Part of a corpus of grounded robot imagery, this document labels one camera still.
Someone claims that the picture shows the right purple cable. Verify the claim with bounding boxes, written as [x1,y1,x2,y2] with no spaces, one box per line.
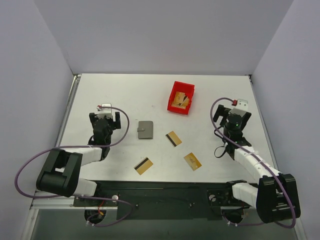
[209,96,296,229]

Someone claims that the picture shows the gold cards in bin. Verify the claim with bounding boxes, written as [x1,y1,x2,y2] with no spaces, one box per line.
[171,91,190,109]

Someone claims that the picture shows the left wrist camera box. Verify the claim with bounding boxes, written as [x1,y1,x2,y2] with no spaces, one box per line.
[96,103,113,119]

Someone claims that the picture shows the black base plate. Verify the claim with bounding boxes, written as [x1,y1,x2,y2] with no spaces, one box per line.
[73,181,250,220]

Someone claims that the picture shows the red plastic bin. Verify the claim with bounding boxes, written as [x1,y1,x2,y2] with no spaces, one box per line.
[167,81,195,115]

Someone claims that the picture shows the grey card holder wallet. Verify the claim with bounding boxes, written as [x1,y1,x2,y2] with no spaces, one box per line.
[137,120,154,140]

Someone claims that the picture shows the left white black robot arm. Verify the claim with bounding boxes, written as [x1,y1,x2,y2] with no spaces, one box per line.
[36,112,121,206]

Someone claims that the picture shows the aluminium table frame rail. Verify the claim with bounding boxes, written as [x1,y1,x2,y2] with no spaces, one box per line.
[20,74,82,240]

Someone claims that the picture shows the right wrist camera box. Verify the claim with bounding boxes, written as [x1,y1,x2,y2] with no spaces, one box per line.
[229,99,249,117]

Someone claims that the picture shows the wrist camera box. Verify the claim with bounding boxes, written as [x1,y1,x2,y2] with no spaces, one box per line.
[96,103,113,119]
[229,99,249,117]

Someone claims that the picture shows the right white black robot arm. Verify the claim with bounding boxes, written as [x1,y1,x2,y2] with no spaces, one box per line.
[210,99,301,224]

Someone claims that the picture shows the gold card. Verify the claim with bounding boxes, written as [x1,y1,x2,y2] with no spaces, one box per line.
[183,152,202,171]
[134,157,154,175]
[165,131,182,147]

